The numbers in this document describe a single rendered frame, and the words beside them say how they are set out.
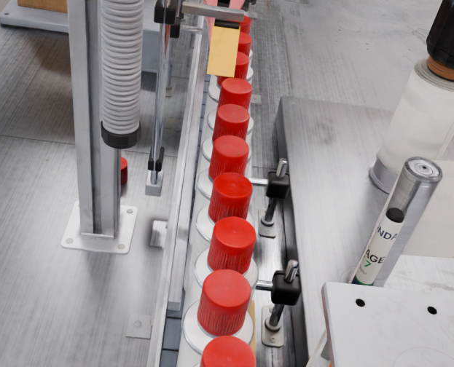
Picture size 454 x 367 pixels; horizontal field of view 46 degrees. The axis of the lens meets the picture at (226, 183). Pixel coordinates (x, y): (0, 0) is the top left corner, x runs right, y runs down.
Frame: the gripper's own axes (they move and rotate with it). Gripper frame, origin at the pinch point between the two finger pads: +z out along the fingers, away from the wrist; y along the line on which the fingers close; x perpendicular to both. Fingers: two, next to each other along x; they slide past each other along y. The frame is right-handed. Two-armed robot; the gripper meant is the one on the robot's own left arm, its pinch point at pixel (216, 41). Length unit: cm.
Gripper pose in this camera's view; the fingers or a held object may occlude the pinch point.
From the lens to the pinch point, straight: 83.8
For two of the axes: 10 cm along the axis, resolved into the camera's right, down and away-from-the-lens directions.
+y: 9.8, 1.6, 0.8
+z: -1.6, 9.9, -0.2
